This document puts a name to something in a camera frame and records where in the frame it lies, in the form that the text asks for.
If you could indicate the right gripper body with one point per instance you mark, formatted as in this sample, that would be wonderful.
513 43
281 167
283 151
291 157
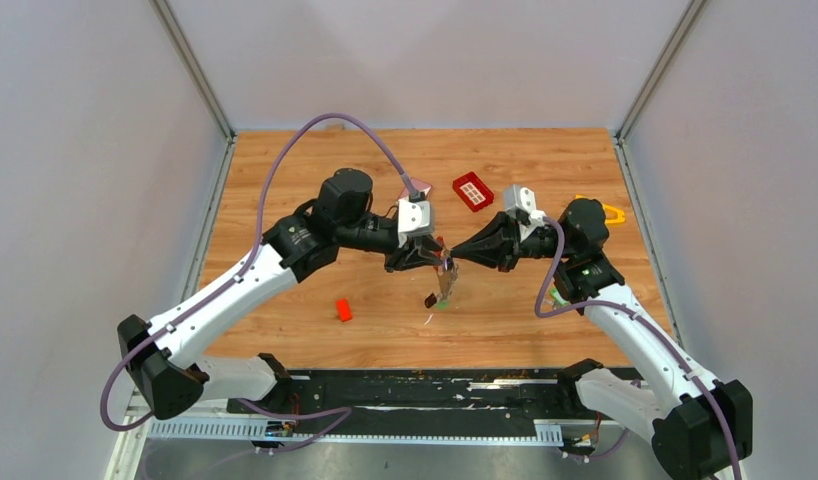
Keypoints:
540 243

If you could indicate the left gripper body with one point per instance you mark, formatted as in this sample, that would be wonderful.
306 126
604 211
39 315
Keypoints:
399 258

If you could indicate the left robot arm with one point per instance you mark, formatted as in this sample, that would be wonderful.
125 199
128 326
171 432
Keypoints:
166 355

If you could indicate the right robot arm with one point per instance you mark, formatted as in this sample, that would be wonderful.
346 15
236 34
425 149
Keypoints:
698 426

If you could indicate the red window brick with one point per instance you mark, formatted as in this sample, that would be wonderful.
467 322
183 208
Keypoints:
473 192

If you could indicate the playing card box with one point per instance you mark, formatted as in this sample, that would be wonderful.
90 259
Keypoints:
414 188

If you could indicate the yellow triangular brick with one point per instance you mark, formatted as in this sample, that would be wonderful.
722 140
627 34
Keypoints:
612 215

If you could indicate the red rectangular block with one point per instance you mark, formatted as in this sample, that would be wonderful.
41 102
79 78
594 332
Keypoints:
343 309

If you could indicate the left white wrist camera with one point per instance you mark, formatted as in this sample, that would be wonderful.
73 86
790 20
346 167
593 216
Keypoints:
415 218

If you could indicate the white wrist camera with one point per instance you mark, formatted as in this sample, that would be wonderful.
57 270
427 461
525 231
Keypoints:
522 202
415 218

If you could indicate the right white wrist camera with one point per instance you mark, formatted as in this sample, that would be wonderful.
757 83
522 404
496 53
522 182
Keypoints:
522 202

